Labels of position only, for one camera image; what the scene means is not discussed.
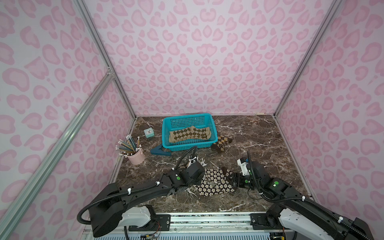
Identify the small teal clock cube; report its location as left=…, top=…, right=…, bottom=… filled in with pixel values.
left=144, top=128, right=155, bottom=139

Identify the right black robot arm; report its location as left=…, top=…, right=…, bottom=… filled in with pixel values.
left=228, top=156, right=374, bottom=240

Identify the dark brown argyle sock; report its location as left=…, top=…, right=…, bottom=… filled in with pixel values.
left=211, top=136, right=233, bottom=153

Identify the bundle of pencils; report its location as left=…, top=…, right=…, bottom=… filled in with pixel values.
left=115, top=135, right=142, bottom=158

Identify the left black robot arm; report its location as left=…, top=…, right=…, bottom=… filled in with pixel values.
left=77, top=146, right=205, bottom=238

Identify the teal plastic basket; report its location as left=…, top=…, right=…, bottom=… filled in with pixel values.
left=162, top=114, right=218, bottom=152

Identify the daisy sock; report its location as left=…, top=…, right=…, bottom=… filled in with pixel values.
left=197, top=169, right=235, bottom=197
left=220, top=167, right=234, bottom=181

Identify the aluminium front rail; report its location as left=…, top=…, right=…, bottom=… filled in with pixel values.
left=80, top=210, right=346, bottom=240

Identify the tan argyle sock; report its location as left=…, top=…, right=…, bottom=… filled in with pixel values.
left=169, top=126, right=212, bottom=143

